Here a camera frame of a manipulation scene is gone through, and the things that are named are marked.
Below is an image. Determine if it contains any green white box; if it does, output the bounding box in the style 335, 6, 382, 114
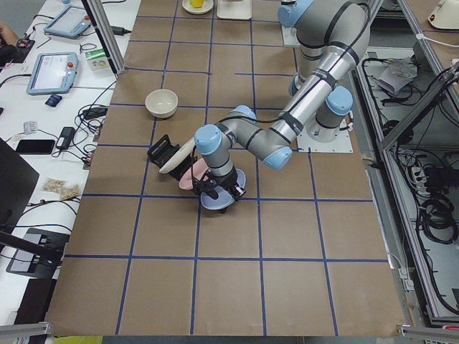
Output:
85, 49, 110, 71

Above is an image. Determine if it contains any black monitor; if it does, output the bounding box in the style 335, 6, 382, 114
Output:
1, 140, 62, 262

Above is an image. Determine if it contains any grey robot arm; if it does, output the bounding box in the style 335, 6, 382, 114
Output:
193, 1, 372, 201

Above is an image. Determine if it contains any near teach pendant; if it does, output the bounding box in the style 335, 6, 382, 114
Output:
27, 52, 79, 95

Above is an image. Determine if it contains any black smartphone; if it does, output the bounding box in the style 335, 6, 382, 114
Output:
16, 139, 55, 155

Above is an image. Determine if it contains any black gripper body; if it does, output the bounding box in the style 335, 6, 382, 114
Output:
206, 171, 246, 201

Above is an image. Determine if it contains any black dish rack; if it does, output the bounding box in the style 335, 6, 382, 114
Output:
146, 133, 232, 215

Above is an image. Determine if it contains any blue plate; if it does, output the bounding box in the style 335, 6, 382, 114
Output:
200, 168, 246, 211

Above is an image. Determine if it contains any cream rectangular tray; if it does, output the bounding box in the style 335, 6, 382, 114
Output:
217, 0, 252, 20

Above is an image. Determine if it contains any teach pendant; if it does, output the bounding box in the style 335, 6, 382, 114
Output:
27, 52, 79, 95
44, 6, 91, 39

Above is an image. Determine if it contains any cream plate in rack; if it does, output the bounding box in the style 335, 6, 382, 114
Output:
159, 138, 195, 174

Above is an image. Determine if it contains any black power adapter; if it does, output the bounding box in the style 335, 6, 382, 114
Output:
56, 126, 76, 151

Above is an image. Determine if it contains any cream bowl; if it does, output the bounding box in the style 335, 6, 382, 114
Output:
145, 89, 178, 119

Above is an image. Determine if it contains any far teach pendant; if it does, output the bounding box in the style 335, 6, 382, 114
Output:
44, 6, 91, 39

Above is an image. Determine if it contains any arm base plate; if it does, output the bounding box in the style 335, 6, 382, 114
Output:
280, 24, 301, 47
297, 109, 354, 153

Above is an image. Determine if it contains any pink plate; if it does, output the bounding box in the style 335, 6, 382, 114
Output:
179, 158, 208, 191

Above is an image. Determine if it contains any aluminium frame post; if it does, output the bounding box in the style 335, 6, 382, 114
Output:
82, 0, 126, 75

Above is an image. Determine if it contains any cream plate with lemon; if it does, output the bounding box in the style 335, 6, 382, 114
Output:
181, 0, 214, 15

